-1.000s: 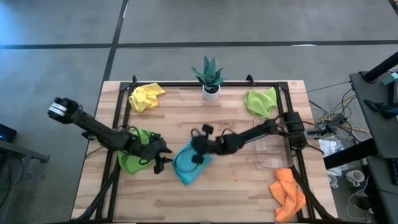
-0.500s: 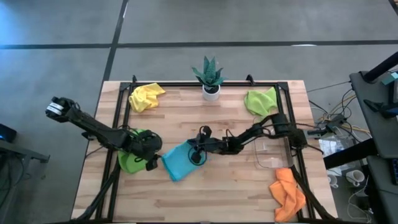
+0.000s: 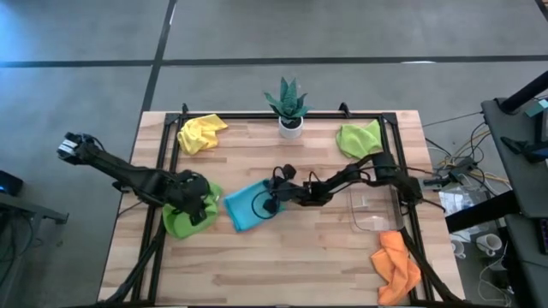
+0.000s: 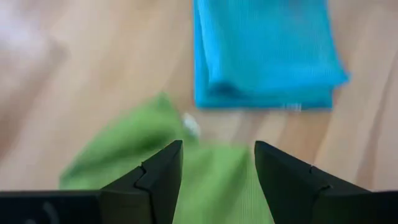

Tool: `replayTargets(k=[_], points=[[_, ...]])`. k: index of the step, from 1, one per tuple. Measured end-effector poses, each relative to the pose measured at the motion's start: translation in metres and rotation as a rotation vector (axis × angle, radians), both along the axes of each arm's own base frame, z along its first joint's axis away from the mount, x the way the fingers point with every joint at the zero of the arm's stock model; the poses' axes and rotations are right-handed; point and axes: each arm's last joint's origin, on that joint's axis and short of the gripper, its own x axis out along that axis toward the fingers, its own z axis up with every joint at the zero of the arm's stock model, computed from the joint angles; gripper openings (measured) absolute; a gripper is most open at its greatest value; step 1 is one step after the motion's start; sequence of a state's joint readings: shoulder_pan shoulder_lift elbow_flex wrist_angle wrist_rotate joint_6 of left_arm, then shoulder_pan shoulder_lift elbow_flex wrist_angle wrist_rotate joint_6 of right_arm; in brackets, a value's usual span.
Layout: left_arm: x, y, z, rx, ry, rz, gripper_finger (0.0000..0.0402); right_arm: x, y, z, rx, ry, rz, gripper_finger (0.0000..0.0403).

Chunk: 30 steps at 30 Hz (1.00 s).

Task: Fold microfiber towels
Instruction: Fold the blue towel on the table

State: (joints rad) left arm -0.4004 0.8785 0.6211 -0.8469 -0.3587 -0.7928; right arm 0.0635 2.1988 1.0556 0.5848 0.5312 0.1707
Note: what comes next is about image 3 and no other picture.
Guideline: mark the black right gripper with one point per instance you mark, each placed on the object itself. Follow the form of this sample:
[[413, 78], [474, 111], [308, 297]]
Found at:
[[291, 192]]

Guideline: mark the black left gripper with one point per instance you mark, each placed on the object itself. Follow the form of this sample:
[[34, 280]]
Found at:
[[192, 192]]

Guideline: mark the green microfiber towel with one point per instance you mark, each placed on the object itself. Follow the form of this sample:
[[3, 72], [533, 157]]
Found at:
[[180, 226]]

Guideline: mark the blue microfiber towel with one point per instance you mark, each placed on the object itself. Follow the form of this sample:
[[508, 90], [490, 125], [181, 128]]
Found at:
[[244, 209]]

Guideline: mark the yellow microfiber towel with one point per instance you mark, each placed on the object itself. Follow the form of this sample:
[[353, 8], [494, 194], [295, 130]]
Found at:
[[199, 134]]

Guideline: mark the lime microfiber towel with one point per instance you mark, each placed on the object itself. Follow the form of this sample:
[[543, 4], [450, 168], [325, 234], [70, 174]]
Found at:
[[357, 139]]

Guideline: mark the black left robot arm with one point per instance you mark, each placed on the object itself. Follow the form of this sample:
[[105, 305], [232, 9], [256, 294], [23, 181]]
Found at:
[[128, 173]]

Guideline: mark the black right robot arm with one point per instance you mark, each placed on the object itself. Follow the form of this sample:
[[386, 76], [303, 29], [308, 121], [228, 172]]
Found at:
[[385, 167]]

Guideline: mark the orange microfiber towel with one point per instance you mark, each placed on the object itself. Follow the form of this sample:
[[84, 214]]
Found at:
[[396, 269]]

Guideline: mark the white plant pot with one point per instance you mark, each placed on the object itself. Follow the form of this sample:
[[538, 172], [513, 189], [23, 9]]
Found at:
[[291, 133]]

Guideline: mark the clear plastic bin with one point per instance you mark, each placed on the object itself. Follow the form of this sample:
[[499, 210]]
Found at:
[[377, 214]]

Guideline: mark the green snake plant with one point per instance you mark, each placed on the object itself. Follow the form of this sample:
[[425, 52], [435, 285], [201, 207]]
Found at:
[[289, 100]]

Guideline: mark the grey side desk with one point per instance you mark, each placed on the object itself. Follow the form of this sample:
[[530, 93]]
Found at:
[[30, 209]]

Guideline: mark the clear plastic bag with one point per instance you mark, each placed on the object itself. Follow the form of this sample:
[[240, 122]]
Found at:
[[458, 201]]

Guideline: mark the black power adapter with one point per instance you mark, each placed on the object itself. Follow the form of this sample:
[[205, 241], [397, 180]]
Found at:
[[460, 164]]

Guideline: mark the white mug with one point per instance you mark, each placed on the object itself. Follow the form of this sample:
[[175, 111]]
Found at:
[[458, 249], [488, 243]]

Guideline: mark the black box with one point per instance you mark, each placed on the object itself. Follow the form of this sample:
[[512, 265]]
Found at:
[[8, 184]]

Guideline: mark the black floor beam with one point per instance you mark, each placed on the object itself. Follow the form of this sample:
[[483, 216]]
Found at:
[[484, 211]]

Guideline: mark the dark grey desk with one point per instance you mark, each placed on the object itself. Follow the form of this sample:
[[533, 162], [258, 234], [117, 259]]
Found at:
[[514, 179]]

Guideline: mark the black desk device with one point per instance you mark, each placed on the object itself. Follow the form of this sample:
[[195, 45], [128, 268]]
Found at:
[[524, 147]]

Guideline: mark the black pole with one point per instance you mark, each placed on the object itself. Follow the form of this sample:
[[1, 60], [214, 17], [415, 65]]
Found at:
[[526, 92]]

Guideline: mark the teal object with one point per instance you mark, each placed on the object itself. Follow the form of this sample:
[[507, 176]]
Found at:
[[537, 107]]

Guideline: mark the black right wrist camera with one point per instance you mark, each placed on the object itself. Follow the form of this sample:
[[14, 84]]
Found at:
[[270, 205]]

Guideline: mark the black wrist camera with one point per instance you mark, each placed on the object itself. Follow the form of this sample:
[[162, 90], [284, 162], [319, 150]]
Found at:
[[270, 205], [198, 218]]

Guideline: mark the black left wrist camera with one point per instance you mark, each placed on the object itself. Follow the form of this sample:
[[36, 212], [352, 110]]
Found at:
[[198, 218]]

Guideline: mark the black aluminium rig frame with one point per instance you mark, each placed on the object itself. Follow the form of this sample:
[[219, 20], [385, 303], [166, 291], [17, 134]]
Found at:
[[248, 116]]

